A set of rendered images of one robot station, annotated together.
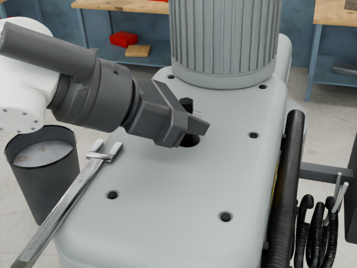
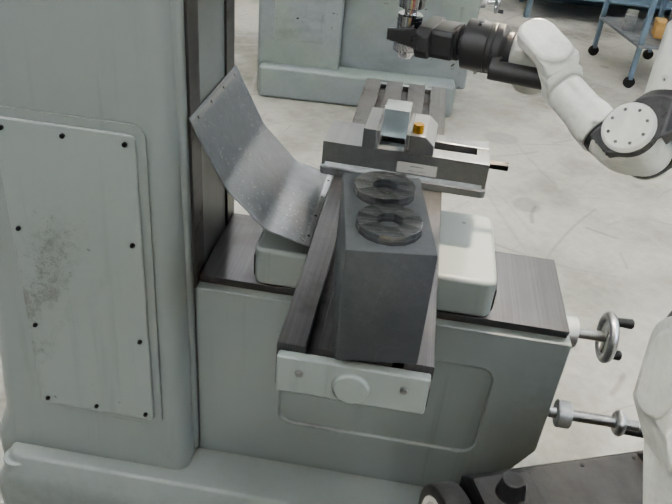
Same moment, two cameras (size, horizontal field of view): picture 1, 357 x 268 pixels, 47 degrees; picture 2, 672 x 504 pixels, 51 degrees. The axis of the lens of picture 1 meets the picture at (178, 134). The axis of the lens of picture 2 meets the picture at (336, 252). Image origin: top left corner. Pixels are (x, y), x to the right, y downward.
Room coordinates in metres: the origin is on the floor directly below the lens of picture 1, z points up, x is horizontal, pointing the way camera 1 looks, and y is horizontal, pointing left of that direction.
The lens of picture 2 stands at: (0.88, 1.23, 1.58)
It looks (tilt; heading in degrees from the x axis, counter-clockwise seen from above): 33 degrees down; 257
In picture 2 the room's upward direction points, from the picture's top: 6 degrees clockwise
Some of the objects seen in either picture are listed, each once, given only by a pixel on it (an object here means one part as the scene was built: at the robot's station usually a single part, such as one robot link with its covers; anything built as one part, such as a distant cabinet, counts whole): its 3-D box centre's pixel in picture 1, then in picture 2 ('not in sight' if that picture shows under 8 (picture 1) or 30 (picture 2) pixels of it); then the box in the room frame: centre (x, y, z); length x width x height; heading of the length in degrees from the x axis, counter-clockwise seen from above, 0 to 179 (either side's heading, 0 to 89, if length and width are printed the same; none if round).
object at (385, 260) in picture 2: not in sight; (379, 261); (0.62, 0.41, 1.02); 0.22 x 0.12 x 0.20; 80
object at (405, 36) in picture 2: not in sight; (402, 36); (0.51, 0.01, 1.23); 0.06 x 0.02 x 0.03; 146
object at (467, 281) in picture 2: not in sight; (379, 242); (0.49, -0.01, 0.78); 0.50 x 0.35 x 0.12; 161
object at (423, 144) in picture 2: not in sight; (421, 133); (0.41, -0.07, 1.01); 0.12 x 0.06 x 0.04; 69
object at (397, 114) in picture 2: not in sight; (397, 118); (0.46, -0.09, 1.03); 0.06 x 0.05 x 0.06; 69
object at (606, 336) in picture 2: not in sight; (590, 334); (0.02, 0.15, 0.62); 0.16 x 0.12 x 0.12; 161
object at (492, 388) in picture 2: not in sight; (372, 367); (0.47, 0.00, 0.42); 0.80 x 0.30 x 0.60; 161
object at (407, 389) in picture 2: not in sight; (387, 189); (0.47, -0.07, 0.88); 1.24 x 0.23 x 0.08; 71
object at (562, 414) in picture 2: not in sight; (599, 419); (0.03, 0.29, 0.50); 0.22 x 0.06 x 0.06; 161
